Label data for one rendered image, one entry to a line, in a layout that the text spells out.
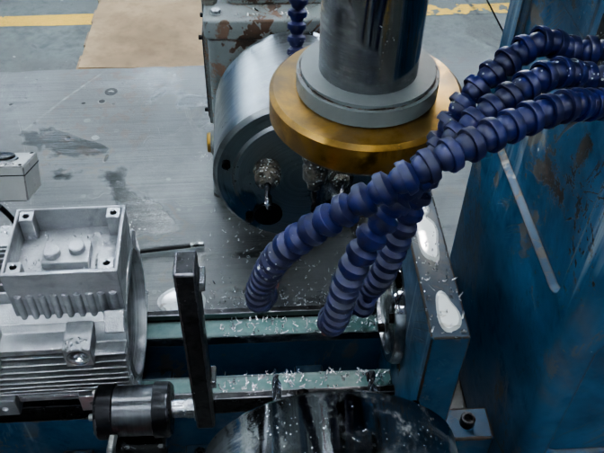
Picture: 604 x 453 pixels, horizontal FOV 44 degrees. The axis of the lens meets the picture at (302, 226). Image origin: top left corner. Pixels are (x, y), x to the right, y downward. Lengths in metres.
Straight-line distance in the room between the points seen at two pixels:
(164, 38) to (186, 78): 1.43
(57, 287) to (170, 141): 0.72
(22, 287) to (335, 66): 0.41
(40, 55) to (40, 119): 1.78
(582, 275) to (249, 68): 0.57
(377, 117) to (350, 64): 0.05
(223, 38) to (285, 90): 0.49
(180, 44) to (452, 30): 1.23
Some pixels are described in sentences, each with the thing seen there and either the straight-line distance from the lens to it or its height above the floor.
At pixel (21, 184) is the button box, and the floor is 1.06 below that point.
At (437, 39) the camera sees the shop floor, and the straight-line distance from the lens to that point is 3.42.
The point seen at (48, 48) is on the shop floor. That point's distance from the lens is 3.42.
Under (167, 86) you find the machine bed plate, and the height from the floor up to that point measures 0.80.
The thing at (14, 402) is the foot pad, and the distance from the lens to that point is 0.93.
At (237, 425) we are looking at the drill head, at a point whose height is 1.13.
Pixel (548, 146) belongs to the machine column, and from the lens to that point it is 0.79.
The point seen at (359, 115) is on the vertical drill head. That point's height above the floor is 1.35.
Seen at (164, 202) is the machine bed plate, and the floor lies 0.80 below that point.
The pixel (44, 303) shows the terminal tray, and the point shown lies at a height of 1.10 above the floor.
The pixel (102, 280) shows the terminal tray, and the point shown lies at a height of 1.13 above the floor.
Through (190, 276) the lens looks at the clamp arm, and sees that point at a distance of 0.65.
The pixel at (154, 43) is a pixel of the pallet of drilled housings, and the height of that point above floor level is 0.15.
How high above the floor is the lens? 1.73
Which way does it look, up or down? 45 degrees down
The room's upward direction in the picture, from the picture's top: 1 degrees clockwise
